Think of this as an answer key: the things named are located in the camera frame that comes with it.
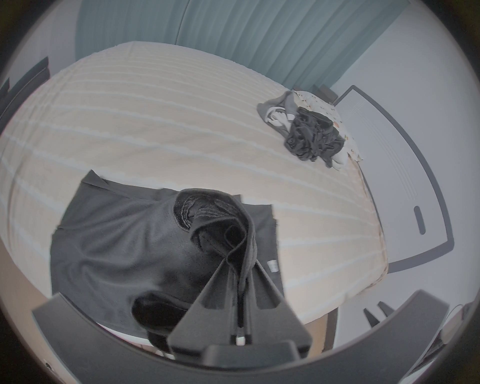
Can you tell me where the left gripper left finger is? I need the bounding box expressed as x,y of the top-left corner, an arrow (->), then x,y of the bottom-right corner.
167,260 -> 239,355

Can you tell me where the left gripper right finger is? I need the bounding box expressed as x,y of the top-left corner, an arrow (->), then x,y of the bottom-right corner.
245,262 -> 314,355

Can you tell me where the black T-shirt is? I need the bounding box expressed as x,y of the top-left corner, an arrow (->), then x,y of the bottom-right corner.
49,169 -> 286,357

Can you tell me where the pile of clothes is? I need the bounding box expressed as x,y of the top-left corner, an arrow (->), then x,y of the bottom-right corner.
257,90 -> 347,171

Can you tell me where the bed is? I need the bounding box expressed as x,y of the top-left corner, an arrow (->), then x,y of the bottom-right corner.
0,40 -> 455,351

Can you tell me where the white printed pillow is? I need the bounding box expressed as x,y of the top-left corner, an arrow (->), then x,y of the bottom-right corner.
292,89 -> 364,163

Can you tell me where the grey bedside table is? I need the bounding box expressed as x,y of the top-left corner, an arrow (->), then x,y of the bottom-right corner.
311,83 -> 340,104

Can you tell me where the blue-green curtain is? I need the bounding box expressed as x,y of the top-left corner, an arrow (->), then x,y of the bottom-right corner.
76,0 -> 188,59
176,0 -> 409,94

